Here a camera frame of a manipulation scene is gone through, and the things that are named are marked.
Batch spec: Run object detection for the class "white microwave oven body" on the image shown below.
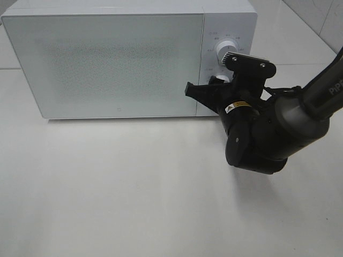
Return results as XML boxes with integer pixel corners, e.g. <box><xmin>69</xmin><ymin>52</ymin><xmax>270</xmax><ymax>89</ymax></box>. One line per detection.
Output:
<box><xmin>1</xmin><ymin>1</ymin><xmax>258</xmax><ymax>117</ymax></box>

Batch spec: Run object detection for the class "white microwave door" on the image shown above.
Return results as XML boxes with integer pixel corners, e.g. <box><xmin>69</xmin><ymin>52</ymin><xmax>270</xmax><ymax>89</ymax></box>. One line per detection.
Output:
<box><xmin>3</xmin><ymin>14</ymin><xmax>203</xmax><ymax>119</ymax></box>

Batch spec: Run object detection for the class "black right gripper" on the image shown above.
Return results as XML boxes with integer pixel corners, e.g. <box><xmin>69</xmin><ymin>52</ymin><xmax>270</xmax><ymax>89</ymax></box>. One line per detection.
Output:
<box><xmin>185</xmin><ymin>52</ymin><xmax>276</xmax><ymax>118</ymax></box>

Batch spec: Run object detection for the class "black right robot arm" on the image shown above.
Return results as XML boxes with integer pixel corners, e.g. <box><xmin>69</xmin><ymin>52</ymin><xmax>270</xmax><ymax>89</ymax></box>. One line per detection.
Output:
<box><xmin>185</xmin><ymin>52</ymin><xmax>342</xmax><ymax>175</ymax></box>

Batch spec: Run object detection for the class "white microwave knob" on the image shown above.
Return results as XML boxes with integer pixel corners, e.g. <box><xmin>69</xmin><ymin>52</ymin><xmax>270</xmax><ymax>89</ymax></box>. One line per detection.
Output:
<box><xmin>215</xmin><ymin>75</ymin><xmax>230</xmax><ymax>82</ymax></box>
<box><xmin>214</xmin><ymin>38</ymin><xmax>239</xmax><ymax>65</ymax></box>

